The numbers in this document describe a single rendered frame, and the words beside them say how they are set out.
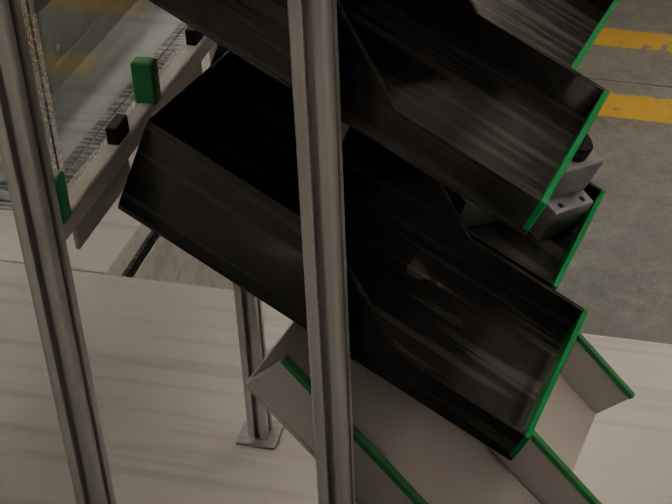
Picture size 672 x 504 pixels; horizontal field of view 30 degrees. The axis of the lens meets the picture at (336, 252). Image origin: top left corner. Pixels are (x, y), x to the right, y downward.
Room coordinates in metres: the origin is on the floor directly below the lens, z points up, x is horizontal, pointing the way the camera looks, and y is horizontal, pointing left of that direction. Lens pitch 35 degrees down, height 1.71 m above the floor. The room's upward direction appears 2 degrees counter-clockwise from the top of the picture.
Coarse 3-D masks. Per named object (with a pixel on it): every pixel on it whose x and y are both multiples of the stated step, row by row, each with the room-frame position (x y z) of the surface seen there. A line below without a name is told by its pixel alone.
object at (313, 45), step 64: (0, 0) 0.60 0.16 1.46; (320, 0) 0.55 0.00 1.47; (0, 64) 0.60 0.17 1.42; (320, 64) 0.55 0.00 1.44; (0, 128) 0.60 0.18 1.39; (320, 128) 0.55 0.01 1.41; (320, 192) 0.56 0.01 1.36; (64, 256) 0.61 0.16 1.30; (320, 256) 0.56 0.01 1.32; (64, 320) 0.60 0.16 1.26; (256, 320) 0.91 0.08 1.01; (320, 320) 0.56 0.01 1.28; (64, 384) 0.60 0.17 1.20; (320, 384) 0.55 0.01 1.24; (64, 448) 0.60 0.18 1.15; (320, 448) 0.55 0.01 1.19
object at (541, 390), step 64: (192, 128) 0.71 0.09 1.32; (256, 128) 0.74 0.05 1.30; (128, 192) 0.64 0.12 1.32; (192, 192) 0.62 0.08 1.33; (256, 192) 0.60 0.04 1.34; (384, 192) 0.70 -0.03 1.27; (256, 256) 0.60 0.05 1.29; (384, 256) 0.67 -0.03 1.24; (448, 256) 0.68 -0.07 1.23; (384, 320) 0.61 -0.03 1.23; (448, 320) 0.63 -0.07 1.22; (512, 320) 0.64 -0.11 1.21; (576, 320) 0.64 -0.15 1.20; (448, 384) 0.55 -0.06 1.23; (512, 384) 0.59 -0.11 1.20; (512, 448) 0.53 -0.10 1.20
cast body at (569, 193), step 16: (592, 144) 0.76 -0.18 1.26; (576, 160) 0.75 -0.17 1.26; (592, 160) 0.76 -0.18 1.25; (576, 176) 0.75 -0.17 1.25; (592, 176) 0.76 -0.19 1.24; (560, 192) 0.75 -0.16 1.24; (576, 192) 0.76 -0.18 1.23; (544, 208) 0.74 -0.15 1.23; (560, 208) 0.74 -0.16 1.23; (576, 208) 0.75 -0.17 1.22; (544, 224) 0.74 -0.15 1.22; (560, 224) 0.75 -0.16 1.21; (576, 224) 0.76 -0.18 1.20
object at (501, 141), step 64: (192, 0) 0.61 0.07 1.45; (256, 0) 0.60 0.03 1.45; (384, 0) 0.70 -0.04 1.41; (448, 0) 0.69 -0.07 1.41; (256, 64) 0.60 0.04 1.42; (384, 64) 0.63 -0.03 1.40; (448, 64) 0.65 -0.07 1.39; (512, 64) 0.67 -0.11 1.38; (384, 128) 0.57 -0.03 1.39; (448, 128) 0.60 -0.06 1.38; (512, 128) 0.61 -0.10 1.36; (576, 128) 0.63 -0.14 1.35; (512, 192) 0.54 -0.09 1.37
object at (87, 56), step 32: (64, 0) 1.46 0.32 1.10; (96, 0) 1.55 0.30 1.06; (128, 0) 1.64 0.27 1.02; (64, 32) 1.45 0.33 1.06; (96, 32) 1.53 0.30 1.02; (128, 32) 1.63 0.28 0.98; (160, 32) 1.73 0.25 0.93; (64, 64) 1.44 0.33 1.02; (96, 64) 1.52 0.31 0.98; (128, 64) 1.61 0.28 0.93; (64, 96) 1.42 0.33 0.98; (96, 96) 1.51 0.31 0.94; (64, 128) 1.41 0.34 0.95; (96, 128) 1.49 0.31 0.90; (0, 160) 1.37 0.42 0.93; (64, 160) 1.39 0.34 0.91
